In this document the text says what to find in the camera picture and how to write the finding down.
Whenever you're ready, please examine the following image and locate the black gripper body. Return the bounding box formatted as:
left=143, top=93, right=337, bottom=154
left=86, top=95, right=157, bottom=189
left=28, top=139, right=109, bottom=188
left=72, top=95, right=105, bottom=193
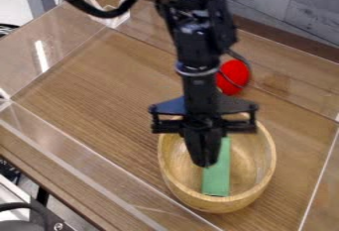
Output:
left=149, top=75, right=258, bottom=135

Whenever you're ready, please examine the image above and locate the clear acrylic corner bracket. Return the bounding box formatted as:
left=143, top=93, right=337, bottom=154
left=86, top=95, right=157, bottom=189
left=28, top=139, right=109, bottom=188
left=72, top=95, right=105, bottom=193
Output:
left=83, top=0, right=131, bottom=30

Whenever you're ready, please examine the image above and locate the red plush strawberry toy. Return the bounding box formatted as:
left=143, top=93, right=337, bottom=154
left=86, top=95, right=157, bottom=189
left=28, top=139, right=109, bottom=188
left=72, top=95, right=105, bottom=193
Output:
left=217, top=59, right=251, bottom=95

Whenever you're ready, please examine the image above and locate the brown wooden bowl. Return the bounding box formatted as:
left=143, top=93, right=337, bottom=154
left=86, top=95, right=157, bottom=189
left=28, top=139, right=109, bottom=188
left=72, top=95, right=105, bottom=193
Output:
left=158, top=122, right=277, bottom=213

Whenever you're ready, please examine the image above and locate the green rectangular stick block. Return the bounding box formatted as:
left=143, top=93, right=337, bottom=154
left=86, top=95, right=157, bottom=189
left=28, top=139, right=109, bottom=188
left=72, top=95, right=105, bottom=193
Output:
left=202, top=138, right=231, bottom=197

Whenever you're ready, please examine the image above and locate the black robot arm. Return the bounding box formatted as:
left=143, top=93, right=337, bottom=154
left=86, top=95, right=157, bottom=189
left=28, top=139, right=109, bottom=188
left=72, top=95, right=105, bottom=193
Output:
left=149, top=0, right=258, bottom=168

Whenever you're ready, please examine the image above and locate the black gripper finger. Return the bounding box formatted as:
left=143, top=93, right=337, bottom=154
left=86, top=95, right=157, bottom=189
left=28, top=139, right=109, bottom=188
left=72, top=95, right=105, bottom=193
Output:
left=205, top=128, right=225, bottom=167
left=185, top=129, right=206, bottom=167

